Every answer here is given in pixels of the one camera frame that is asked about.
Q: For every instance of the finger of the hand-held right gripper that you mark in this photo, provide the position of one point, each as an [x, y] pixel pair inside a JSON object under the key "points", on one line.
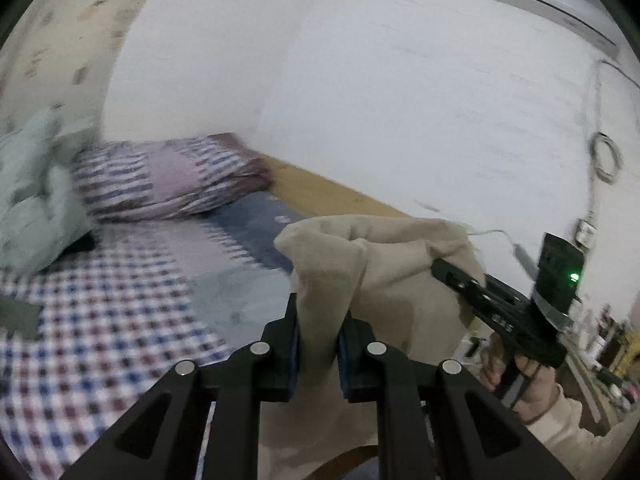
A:
{"points": [[475, 290]]}

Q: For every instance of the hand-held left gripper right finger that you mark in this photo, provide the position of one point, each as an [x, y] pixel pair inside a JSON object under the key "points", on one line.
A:
{"points": [[344, 360]]}

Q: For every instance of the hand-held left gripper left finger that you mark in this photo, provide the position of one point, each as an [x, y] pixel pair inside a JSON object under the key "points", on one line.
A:
{"points": [[294, 360]]}

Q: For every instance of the beige sweatshirt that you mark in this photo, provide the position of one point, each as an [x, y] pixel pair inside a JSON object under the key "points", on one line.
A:
{"points": [[380, 270]]}

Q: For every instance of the person's right hand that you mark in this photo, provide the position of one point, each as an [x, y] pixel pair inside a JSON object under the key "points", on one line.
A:
{"points": [[540, 395]]}

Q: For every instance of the light blue knit sweater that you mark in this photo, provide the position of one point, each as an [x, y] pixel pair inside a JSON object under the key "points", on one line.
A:
{"points": [[235, 305]]}

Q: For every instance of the cluttered side table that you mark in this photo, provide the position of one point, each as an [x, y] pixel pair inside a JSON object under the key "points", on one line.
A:
{"points": [[600, 360]]}

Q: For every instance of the blue printed pillow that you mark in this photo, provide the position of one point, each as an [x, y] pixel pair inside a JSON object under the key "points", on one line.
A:
{"points": [[250, 220]]}

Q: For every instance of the wooden bed headboard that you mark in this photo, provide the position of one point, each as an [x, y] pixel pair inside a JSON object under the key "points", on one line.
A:
{"points": [[320, 185]]}

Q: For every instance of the checkered bed sheet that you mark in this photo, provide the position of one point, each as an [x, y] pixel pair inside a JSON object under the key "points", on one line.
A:
{"points": [[100, 320]]}

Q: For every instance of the white air conditioner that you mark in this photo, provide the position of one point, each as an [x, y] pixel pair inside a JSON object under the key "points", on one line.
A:
{"points": [[550, 5]]}

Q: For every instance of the dark green t-shirt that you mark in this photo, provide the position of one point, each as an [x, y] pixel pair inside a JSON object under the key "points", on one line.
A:
{"points": [[17, 315]]}

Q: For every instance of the light blue puffer jacket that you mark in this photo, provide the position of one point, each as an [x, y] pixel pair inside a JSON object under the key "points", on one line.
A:
{"points": [[35, 200]]}

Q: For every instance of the pineapple print curtain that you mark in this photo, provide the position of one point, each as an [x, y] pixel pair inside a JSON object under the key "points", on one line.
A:
{"points": [[65, 35]]}

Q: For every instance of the wall socket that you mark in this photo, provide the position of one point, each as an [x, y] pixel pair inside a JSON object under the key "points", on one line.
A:
{"points": [[584, 232]]}

